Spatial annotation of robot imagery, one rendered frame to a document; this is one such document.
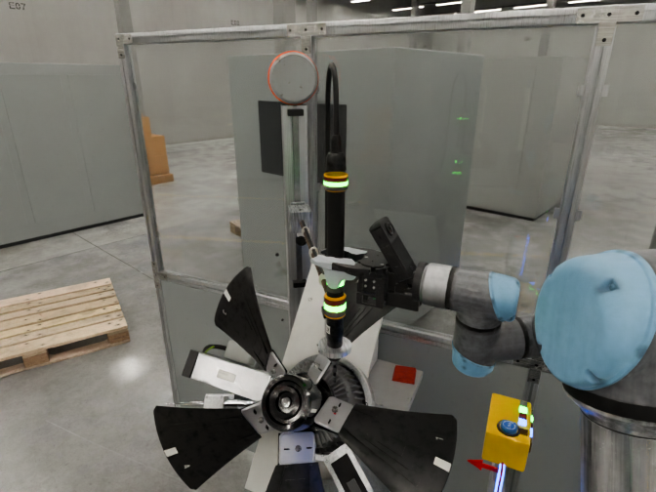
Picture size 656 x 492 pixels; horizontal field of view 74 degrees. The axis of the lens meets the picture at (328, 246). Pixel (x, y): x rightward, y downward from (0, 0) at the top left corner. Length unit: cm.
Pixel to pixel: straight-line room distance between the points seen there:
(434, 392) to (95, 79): 567
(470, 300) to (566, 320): 31
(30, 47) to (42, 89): 697
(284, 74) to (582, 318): 118
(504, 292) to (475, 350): 12
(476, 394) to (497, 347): 97
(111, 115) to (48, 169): 104
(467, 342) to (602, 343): 40
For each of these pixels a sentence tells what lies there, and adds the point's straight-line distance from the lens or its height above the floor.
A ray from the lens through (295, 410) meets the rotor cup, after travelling 99.
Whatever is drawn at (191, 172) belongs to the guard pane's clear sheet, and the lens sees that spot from 195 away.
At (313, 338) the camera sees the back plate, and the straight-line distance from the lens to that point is 130.
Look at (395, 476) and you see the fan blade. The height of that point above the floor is 116.
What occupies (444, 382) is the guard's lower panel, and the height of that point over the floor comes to 81.
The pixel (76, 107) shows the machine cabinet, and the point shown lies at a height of 155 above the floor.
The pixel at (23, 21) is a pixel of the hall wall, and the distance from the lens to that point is 1327.
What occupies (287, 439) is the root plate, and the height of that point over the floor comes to 113.
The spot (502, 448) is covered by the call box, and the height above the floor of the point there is 104.
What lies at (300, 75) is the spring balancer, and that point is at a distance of 144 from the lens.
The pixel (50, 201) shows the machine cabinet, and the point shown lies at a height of 46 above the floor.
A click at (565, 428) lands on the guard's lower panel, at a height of 76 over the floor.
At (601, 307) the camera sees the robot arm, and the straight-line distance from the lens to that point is 41.
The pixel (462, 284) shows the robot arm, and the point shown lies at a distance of 74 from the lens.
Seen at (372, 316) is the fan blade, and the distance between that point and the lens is 97.
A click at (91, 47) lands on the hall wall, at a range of 1369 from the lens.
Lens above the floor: 188
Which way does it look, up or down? 21 degrees down
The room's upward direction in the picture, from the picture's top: straight up
